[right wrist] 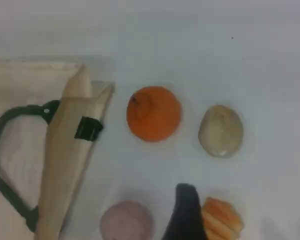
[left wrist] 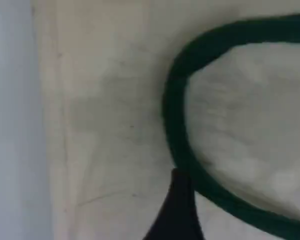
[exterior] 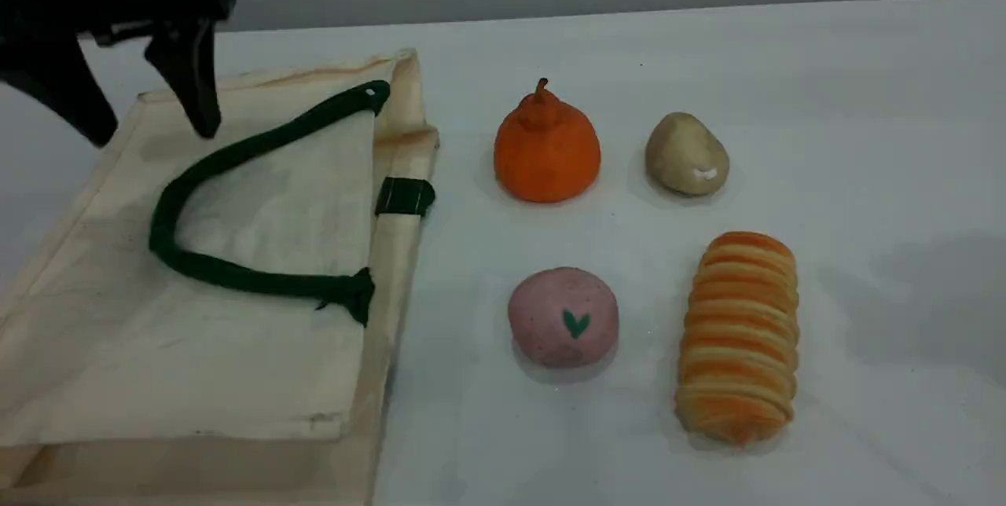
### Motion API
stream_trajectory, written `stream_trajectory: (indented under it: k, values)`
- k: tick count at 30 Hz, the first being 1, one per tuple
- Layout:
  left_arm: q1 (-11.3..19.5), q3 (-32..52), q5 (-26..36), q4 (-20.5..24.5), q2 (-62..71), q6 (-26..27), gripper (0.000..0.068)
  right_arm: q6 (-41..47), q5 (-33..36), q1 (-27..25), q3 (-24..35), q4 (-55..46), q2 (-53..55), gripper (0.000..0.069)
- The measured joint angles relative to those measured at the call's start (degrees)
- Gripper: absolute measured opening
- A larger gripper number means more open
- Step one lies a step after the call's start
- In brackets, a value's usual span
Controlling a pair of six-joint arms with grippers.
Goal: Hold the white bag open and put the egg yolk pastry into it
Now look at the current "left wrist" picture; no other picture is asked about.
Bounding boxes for beige canvas handbag green handles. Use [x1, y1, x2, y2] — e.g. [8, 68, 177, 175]
[31, 0, 300, 240]

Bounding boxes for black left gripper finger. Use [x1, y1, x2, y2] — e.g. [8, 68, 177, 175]
[141, 167, 204, 240]

